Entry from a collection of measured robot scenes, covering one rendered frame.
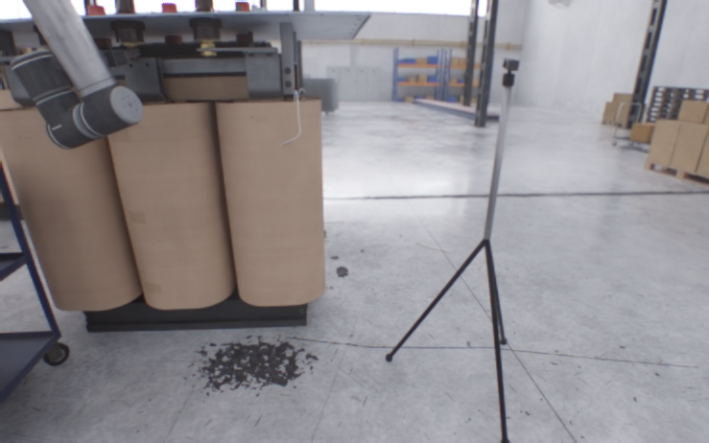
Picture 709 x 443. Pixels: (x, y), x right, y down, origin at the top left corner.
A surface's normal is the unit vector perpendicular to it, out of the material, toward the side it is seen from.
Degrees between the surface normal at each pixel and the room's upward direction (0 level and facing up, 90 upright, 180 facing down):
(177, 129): 90
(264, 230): 90
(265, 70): 90
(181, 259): 90
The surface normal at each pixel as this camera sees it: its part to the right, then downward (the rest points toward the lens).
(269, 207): 0.09, 0.36
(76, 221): 0.32, 0.35
